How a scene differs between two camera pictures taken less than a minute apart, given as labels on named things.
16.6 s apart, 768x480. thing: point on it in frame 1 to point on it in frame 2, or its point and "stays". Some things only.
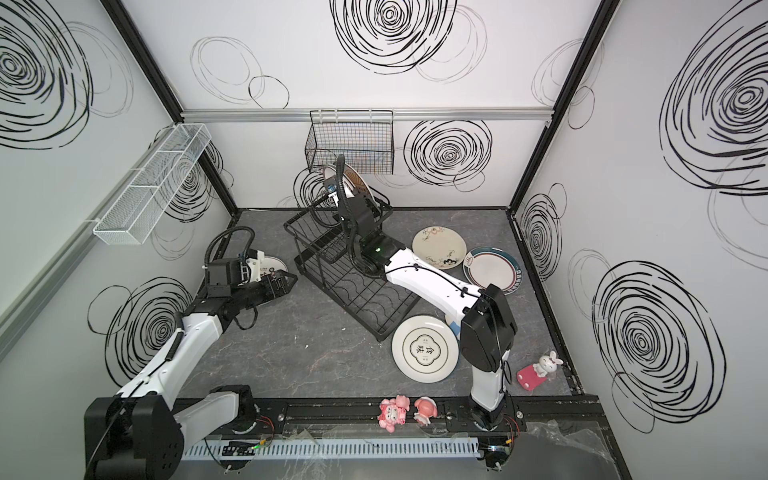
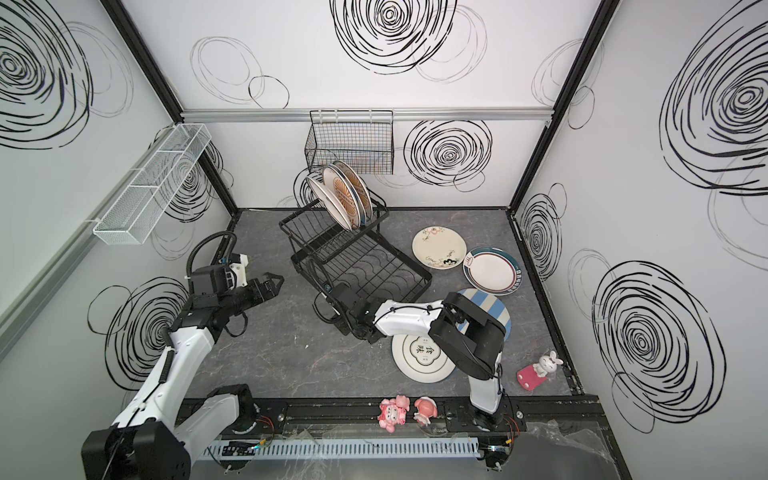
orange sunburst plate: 357,181 stays
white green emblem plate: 425,349 stays
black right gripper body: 352,207 to 349,312
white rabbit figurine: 547,364 stays
